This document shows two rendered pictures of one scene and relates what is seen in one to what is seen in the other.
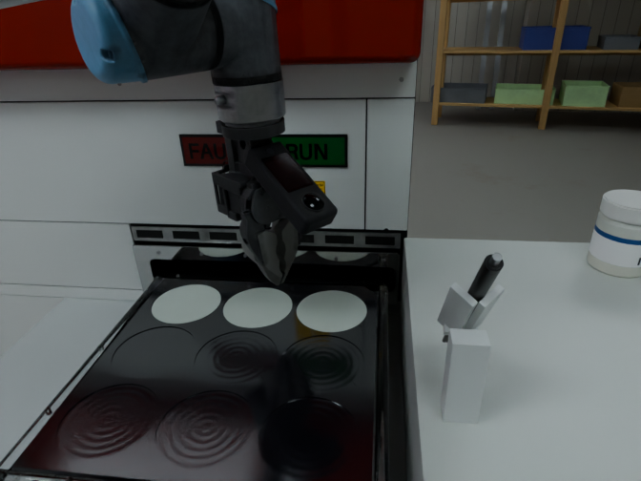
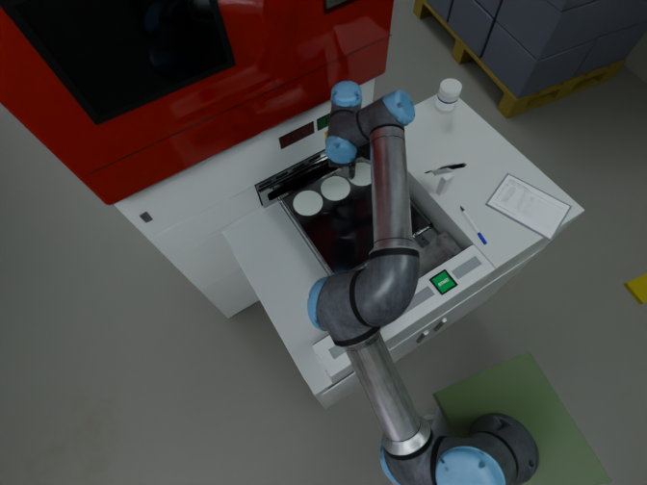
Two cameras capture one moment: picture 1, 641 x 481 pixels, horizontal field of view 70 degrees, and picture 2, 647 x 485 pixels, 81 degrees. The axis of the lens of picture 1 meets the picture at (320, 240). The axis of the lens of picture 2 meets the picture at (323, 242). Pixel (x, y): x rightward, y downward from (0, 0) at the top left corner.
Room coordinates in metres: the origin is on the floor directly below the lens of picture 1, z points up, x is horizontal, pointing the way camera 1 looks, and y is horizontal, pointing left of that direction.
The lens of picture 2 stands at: (-0.03, 0.56, 1.97)
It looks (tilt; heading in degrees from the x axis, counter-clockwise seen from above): 63 degrees down; 325
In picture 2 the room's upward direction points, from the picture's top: 6 degrees counter-clockwise
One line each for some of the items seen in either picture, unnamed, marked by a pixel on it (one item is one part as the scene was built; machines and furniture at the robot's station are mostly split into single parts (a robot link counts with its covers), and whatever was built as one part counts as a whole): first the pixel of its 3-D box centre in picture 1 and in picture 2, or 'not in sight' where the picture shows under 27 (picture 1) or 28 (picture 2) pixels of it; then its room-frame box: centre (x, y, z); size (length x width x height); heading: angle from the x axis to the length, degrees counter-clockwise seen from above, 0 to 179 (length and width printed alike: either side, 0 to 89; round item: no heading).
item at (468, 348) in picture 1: (464, 341); (442, 175); (0.30, -0.12, 1.03); 0.06 x 0.04 x 0.13; 172
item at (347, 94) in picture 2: (237, 24); (346, 107); (0.52, 0.08, 1.27); 0.09 x 0.08 x 0.11; 133
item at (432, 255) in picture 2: not in sight; (404, 275); (0.18, 0.13, 0.87); 0.36 x 0.08 x 0.03; 82
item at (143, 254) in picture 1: (264, 272); (316, 170); (0.65, 0.10, 0.89); 0.44 x 0.02 x 0.10; 82
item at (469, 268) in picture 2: not in sight; (402, 313); (0.09, 0.23, 0.89); 0.55 x 0.09 x 0.14; 82
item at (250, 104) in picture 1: (248, 102); not in sight; (0.52, 0.07, 1.19); 0.08 x 0.08 x 0.05
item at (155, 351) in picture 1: (236, 358); (352, 211); (0.44, 0.11, 0.90); 0.34 x 0.34 x 0.01; 82
